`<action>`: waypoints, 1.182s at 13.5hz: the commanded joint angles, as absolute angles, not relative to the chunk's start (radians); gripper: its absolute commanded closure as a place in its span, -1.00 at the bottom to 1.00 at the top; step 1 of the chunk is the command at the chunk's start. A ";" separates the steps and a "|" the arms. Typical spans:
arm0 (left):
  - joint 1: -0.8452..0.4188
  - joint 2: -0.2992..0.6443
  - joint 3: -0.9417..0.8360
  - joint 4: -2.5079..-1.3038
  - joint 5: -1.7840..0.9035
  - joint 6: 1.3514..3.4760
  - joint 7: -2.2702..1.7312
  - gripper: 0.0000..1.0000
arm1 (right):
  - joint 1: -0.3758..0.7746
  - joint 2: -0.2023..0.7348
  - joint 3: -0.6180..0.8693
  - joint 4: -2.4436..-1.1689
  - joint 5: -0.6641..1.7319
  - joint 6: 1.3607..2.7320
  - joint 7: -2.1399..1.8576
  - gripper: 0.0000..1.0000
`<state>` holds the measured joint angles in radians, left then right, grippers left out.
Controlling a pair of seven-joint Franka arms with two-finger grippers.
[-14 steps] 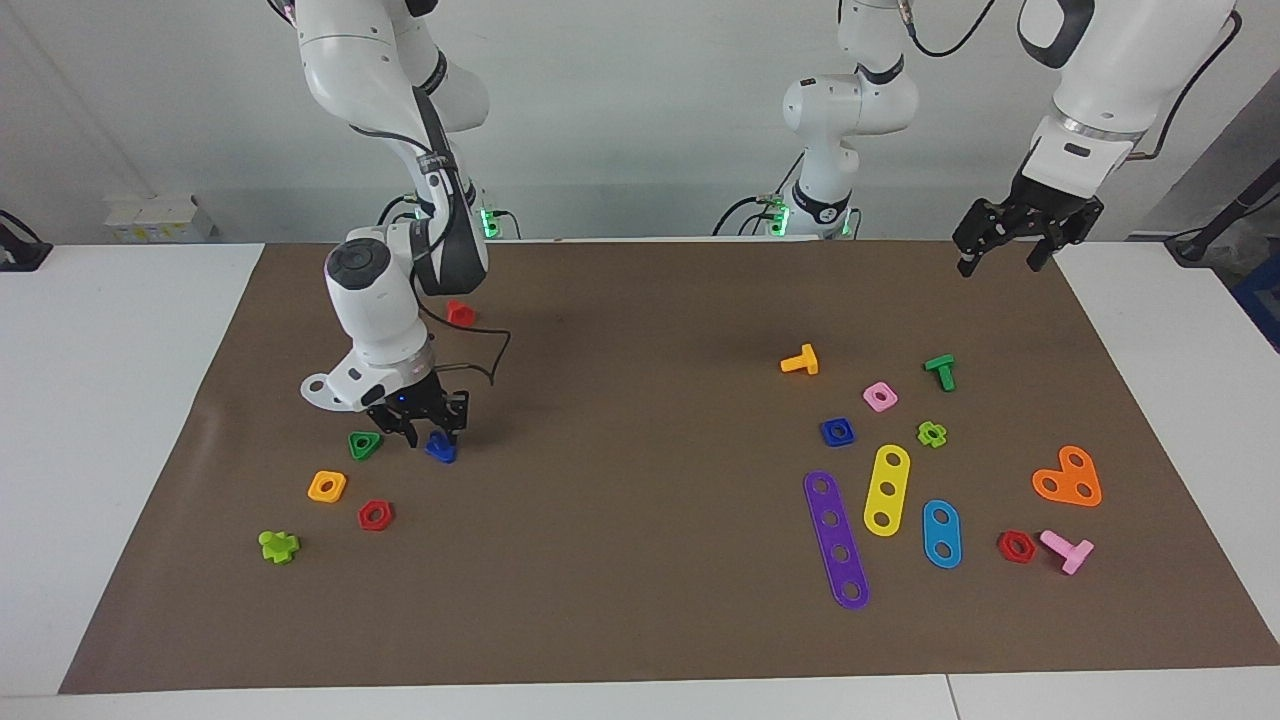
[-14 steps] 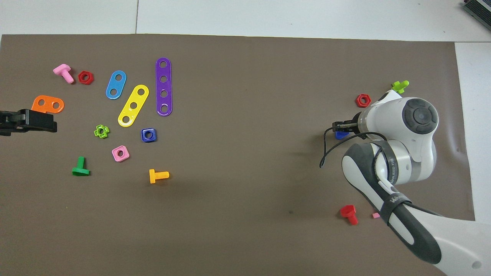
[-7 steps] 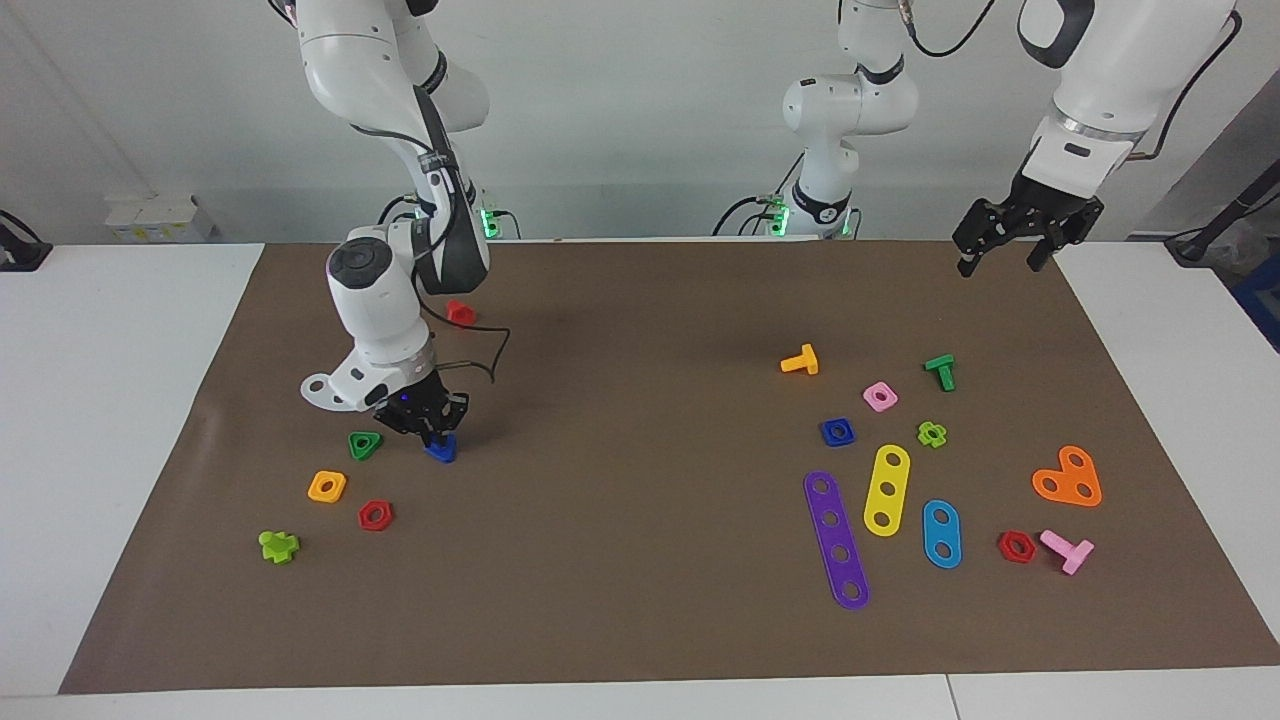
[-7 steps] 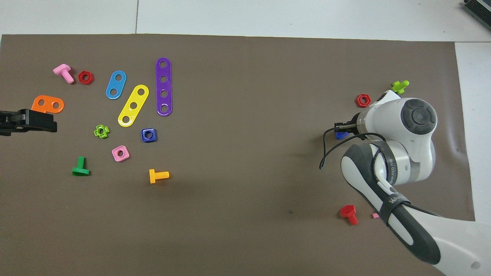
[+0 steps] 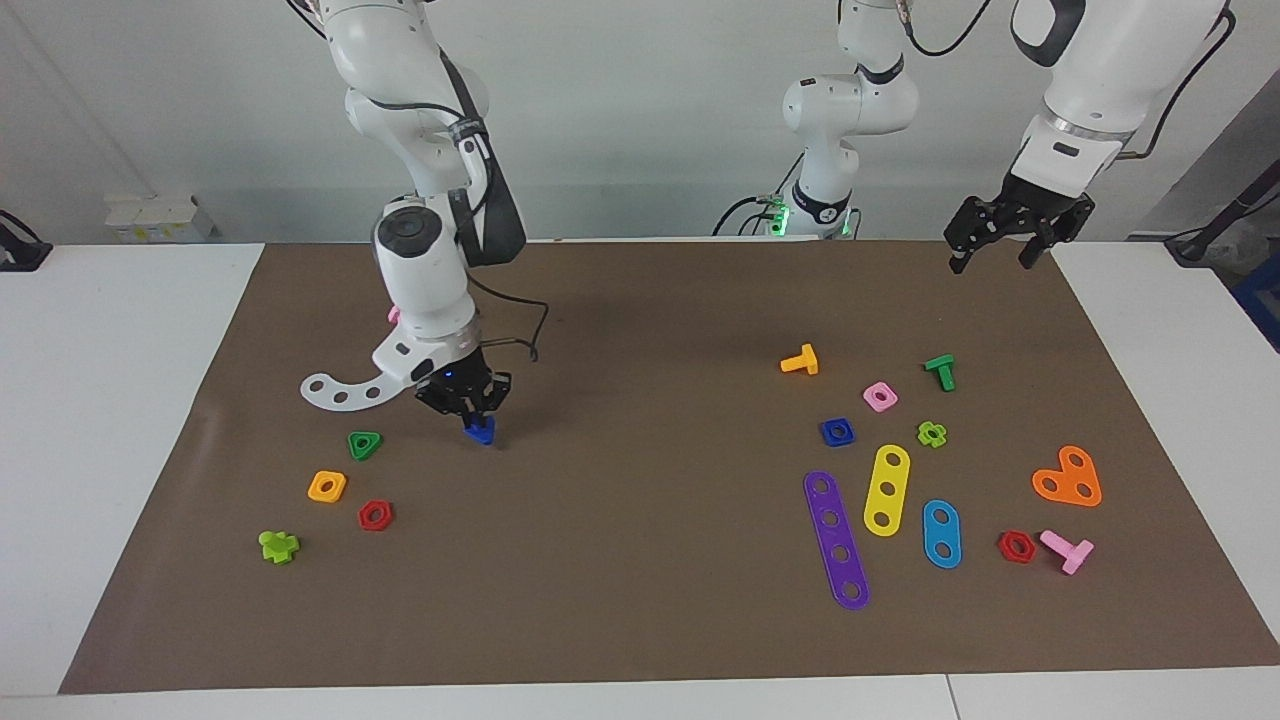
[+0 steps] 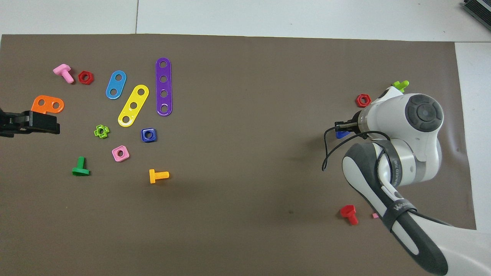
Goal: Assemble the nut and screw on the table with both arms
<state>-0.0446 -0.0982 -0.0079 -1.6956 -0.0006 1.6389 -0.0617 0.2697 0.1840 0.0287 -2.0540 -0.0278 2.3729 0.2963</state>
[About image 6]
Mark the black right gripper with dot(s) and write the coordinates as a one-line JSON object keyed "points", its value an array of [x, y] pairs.
{"points": [[347, 125]]}

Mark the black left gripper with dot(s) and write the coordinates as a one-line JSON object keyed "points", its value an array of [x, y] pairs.
{"points": [[15, 126]]}

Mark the blue plastic screw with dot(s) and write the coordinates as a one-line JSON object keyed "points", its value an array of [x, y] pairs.
{"points": [[341, 135]]}

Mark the blue square nut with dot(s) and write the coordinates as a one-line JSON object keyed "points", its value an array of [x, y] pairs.
{"points": [[153, 138]]}

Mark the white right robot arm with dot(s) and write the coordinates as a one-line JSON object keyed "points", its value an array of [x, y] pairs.
{"points": [[406, 153]]}

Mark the red hexagon nut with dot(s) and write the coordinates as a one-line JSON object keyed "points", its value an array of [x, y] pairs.
{"points": [[367, 103], [90, 80]]}

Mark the dark green plastic screw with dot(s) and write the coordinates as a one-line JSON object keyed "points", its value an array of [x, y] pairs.
{"points": [[81, 168]]}

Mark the lime green cross nut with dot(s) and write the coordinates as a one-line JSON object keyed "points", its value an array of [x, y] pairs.
{"points": [[107, 131]]}

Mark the lime green plastic screw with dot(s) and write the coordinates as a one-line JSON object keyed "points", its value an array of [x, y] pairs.
{"points": [[401, 84]]}

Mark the pink square nut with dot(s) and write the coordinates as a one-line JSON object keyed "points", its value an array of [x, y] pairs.
{"points": [[126, 157]]}

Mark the red plastic screw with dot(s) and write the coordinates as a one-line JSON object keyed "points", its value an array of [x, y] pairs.
{"points": [[348, 211]]}

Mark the orange plastic screw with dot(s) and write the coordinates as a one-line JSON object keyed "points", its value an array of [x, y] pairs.
{"points": [[153, 176]]}

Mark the orange heart-shaped plate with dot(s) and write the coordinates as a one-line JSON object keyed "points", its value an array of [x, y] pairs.
{"points": [[49, 103]]}

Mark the blue two-hole strip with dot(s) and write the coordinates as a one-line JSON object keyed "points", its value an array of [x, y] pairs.
{"points": [[116, 84]]}

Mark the yellow three-hole strip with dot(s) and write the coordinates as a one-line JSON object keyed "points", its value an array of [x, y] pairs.
{"points": [[137, 98]]}

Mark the brown table mat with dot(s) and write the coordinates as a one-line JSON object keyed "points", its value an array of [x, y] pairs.
{"points": [[245, 153]]}

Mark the purple four-hole strip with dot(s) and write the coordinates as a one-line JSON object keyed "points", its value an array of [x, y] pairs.
{"points": [[163, 86]]}

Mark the grey laptop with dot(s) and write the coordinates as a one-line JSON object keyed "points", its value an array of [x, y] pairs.
{"points": [[478, 10]]}

